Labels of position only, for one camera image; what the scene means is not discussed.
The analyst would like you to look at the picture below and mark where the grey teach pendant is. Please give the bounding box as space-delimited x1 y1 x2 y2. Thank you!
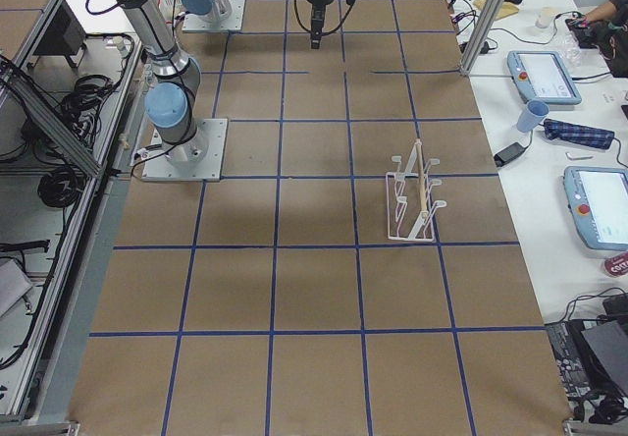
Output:
562 166 627 251
506 51 582 106

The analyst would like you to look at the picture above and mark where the aluminium frame post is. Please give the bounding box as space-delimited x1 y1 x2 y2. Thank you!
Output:
459 0 505 76

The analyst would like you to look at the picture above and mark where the person hand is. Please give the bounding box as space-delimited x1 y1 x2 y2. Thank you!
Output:
585 2 615 22

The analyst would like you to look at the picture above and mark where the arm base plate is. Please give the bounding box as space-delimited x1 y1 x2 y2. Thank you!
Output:
141 119 228 182
183 0 246 33

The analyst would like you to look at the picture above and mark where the light blue tall cup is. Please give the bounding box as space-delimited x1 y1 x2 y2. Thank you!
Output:
515 100 550 133

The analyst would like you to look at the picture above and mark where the translucent plastic cup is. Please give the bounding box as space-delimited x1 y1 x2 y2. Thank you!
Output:
535 7 554 29

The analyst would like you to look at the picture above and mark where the white wire cup rack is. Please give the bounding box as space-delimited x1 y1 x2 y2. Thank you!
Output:
385 138 447 244

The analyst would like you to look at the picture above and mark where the red round can lid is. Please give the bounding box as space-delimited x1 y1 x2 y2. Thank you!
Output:
602 251 628 277

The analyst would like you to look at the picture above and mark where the lower grey teach pendant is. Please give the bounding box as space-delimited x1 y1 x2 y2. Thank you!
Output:
562 166 627 251

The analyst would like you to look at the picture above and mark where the black laptop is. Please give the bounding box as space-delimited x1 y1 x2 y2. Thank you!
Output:
545 319 627 398

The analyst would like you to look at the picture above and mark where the upper grey teach pendant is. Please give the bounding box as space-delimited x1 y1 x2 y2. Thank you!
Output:
506 51 582 106

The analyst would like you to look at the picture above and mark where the black power adapter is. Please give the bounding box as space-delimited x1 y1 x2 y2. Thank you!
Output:
493 142 527 168

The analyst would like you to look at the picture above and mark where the blue plaid folded umbrella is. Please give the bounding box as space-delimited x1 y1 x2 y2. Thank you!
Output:
543 119 615 150

